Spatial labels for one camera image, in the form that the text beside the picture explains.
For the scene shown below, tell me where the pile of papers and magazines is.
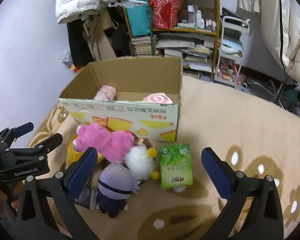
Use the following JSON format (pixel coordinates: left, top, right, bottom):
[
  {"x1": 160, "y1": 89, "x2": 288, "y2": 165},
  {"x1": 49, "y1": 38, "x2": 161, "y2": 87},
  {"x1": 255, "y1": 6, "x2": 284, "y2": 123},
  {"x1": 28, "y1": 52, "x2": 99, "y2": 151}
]
[{"x1": 155, "y1": 32, "x2": 215, "y2": 73}]

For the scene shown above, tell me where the stack of books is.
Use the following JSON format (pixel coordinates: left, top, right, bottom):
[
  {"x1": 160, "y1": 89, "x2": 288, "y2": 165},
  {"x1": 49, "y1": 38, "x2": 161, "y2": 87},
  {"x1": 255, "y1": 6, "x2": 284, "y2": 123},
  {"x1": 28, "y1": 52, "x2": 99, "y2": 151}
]
[{"x1": 131, "y1": 35, "x2": 158, "y2": 57}]

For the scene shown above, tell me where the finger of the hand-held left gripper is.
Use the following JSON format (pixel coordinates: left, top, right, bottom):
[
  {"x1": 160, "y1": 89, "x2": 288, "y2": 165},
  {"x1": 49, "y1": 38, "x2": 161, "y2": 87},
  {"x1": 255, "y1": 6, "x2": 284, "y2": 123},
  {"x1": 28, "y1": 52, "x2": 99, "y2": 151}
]
[
  {"x1": 0, "y1": 122, "x2": 35, "y2": 150},
  {"x1": 0, "y1": 133, "x2": 63, "y2": 160}
]

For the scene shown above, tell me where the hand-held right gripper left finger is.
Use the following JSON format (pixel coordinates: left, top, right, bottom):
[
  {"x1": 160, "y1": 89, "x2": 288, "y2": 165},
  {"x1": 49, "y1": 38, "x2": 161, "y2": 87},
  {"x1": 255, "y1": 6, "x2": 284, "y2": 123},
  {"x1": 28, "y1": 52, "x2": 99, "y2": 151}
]
[{"x1": 15, "y1": 147, "x2": 99, "y2": 240}]

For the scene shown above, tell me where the red patterned bag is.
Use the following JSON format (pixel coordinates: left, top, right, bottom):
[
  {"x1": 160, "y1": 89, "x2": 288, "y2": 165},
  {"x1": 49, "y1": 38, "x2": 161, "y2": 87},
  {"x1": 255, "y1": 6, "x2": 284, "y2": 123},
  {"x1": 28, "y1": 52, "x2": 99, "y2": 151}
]
[{"x1": 150, "y1": 0, "x2": 183, "y2": 29}]

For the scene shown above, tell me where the black coat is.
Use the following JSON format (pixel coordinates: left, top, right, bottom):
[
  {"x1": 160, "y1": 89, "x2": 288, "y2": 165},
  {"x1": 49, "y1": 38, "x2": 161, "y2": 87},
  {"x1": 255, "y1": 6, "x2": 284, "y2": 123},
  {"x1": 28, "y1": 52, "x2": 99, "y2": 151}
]
[{"x1": 67, "y1": 21, "x2": 95, "y2": 67}]

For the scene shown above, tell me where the plastic bag of toys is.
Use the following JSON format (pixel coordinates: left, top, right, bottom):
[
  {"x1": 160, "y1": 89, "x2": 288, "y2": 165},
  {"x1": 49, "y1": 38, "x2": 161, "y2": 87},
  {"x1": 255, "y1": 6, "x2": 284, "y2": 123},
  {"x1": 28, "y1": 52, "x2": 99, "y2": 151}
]
[{"x1": 57, "y1": 49, "x2": 84, "y2": 73}]

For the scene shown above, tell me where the beige garment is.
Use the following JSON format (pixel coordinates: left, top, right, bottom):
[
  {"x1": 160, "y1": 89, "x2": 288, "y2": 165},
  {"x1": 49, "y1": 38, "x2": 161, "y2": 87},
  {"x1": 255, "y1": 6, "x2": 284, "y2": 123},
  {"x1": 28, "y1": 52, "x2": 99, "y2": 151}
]
[{"x1": 82, "y1": 12, "x2": 118, "y2": 60}]

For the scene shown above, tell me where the purple-haired plush doll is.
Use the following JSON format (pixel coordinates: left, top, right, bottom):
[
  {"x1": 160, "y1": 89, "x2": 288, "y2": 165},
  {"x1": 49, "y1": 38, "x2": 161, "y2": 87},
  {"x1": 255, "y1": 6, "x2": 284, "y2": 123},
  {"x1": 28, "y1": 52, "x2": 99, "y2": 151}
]
[{"x1": 96, "y1": 162, "x2": 142, "y2": 218}]

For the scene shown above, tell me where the pink rolled plush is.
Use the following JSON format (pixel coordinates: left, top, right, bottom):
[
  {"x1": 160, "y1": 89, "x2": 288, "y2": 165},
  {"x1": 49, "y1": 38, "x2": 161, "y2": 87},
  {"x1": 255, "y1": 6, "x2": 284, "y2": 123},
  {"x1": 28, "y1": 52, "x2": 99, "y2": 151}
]
[{"x1": 93, "y1": 85, "x2": 118, "y2": 102}]

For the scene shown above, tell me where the black tote bag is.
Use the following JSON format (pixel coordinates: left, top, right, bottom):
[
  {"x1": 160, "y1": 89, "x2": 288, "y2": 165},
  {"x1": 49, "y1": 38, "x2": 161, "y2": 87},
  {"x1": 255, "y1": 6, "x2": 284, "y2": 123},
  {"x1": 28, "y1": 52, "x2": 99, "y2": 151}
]
[{"x1": 102, "y1": 5, "x2": 133, "y2": 58}]

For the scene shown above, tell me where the teal bag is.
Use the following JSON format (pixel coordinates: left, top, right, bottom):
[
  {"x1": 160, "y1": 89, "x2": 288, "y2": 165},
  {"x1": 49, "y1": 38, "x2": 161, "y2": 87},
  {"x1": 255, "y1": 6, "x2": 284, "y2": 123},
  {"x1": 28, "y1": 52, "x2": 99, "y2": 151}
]
[{"x1": 125, "y1": 0, "x2": 151, "y2": 37}]

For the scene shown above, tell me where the green tissue packet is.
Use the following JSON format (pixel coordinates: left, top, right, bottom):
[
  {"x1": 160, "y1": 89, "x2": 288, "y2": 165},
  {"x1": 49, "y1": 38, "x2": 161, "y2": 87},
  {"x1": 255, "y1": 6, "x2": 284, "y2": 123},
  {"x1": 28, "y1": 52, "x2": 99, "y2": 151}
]
[{"x1": 159, "y1": 144, "x2": 193, "y2": 189}]

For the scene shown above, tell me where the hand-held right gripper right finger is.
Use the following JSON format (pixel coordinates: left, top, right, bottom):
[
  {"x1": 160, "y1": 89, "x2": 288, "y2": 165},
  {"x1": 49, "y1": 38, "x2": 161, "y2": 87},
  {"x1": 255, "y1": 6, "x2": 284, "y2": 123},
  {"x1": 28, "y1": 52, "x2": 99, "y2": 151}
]
[{"x1": 201, "y1": 147, "x2": 284, "y2": 240}]

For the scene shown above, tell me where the white trolley cart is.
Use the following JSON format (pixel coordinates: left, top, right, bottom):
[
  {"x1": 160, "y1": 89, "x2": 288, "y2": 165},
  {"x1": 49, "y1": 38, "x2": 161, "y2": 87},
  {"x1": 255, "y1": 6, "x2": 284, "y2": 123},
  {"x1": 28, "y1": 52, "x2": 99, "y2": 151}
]
[{"x1": 214, "y1": 16, "x2": 251, "y2": 85}]

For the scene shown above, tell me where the white pompom plush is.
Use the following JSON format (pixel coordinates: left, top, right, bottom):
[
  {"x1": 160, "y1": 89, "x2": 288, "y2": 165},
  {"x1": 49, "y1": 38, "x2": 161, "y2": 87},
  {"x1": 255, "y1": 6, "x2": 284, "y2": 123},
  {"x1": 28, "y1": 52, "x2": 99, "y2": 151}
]
[{"x1": 125, "y1": 145, "x2": 160, "y2": 182}]

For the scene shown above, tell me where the yellow plush toy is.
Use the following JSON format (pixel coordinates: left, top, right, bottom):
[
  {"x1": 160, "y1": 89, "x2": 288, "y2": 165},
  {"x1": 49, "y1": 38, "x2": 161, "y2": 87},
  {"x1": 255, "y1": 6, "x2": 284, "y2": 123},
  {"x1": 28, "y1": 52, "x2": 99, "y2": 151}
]
[{"x1": 65, "y1": 132, "x2": 105, "y2": 169}]

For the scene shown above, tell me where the clear plastic bag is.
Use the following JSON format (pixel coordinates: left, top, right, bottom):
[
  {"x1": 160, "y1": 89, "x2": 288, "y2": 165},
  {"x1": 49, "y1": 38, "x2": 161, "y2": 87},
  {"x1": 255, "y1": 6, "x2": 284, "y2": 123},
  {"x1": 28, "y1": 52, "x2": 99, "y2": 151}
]
[{"x1": 117, "y1": 0, "x2": 148, "y2": 8}]

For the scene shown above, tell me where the wooden shelf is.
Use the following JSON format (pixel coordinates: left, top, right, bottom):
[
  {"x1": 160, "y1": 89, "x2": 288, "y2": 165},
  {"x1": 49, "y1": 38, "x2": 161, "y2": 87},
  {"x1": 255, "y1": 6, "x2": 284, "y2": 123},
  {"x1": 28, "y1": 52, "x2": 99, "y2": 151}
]
[{"x1": 115, "y1": 0, "x2": 221, "y2": 82}]

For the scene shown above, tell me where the pink fluffy plush toy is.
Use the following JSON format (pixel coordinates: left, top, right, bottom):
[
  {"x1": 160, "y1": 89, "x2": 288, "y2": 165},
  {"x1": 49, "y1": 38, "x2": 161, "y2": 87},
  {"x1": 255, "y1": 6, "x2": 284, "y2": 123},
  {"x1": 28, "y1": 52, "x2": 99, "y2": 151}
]
[{"x1": 76, "y1": 123, "x2": 135, "y2": 162}]

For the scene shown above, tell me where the pink swirl plush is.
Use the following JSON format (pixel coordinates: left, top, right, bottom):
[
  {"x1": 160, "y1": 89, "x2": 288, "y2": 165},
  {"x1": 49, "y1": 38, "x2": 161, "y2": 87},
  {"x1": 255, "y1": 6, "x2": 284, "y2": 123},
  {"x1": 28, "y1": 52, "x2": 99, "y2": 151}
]
[{"x1": 142, "y1": 92, "x2": 173, "y2": 105}]

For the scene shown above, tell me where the group of white bottles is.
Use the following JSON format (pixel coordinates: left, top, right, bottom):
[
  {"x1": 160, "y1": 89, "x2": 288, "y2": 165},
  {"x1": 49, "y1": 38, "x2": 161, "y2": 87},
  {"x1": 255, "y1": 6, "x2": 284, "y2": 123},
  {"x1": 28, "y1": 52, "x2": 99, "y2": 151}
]
[{"x1": 186, "y1": 5, "x2": 217, "y2": 29}]

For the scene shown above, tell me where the beige butterfly blanket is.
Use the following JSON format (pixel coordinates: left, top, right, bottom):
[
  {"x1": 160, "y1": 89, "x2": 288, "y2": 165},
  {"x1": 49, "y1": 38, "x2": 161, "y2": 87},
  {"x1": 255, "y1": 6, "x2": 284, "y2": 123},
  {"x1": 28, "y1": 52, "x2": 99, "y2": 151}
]
[{"x1": 27, "y1": 75, "x2": 300, "y2": 240}]

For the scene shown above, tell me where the printed cardboard box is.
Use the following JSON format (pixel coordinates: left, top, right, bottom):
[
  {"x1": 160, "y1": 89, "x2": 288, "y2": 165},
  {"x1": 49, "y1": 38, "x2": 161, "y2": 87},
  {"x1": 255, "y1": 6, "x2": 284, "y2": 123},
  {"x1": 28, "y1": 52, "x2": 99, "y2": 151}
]
[{"x1": 58, "y1": 56, "x2": 183, "y2": 143}]

